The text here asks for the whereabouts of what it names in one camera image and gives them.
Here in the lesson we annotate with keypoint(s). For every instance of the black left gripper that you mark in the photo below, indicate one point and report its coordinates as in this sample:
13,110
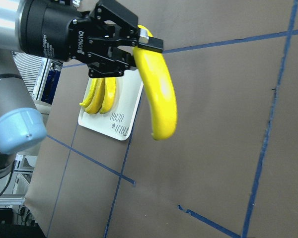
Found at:
61,32

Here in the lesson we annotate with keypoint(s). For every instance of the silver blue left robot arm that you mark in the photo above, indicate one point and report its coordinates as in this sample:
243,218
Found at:
21,124

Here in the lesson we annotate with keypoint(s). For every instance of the white bear tray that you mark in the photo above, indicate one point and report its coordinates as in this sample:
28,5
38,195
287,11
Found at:
118,122

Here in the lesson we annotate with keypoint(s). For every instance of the yellow banana bunch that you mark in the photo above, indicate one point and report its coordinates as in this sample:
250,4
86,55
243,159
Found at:
109,95
159,90
98,97

